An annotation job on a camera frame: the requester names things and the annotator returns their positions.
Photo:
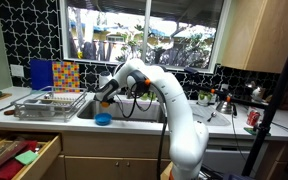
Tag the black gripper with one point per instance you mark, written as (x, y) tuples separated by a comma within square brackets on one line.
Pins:
[(108, 89)]

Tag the orange plastic bowl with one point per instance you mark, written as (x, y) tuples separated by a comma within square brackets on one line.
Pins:
[(105, 104)]

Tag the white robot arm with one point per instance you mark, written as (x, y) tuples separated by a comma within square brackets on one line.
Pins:
[(188, 138)]

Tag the blue plastic bowl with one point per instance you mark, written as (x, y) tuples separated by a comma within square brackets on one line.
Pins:
[(102, 119)]

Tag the stainless steel sink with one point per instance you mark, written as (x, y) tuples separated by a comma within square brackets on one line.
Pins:
[(125, 110)]

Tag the colourful mosaic cutting board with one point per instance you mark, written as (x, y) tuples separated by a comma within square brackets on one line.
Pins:
[(66, 77)]

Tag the metal dish rack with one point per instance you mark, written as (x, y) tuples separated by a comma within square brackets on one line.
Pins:
[(50, 103)]

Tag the blue cutting board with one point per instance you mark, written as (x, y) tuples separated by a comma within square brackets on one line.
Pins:
[(41, 73)]

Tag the window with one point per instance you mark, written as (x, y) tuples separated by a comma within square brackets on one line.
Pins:
[(174, 33)]

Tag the metal spoon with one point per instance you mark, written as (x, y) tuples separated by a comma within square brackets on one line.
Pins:
[(213, 114)]

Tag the green sponge in drawer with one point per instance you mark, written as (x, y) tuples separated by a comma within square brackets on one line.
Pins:
[(27, 157)]

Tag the open wooden drawer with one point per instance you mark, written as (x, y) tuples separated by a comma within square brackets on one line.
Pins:
[(47, 146)]

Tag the red soda can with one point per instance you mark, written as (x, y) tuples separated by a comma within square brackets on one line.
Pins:
[(253, 117)]

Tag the wooden upper cabinet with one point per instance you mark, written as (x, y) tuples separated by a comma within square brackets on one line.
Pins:
[(258, 36)]

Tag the light switch plate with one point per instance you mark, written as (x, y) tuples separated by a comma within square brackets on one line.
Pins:
[(17, 70)]

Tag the black camera stand pole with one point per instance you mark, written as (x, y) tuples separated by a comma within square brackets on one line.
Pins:
[(269, 113)]

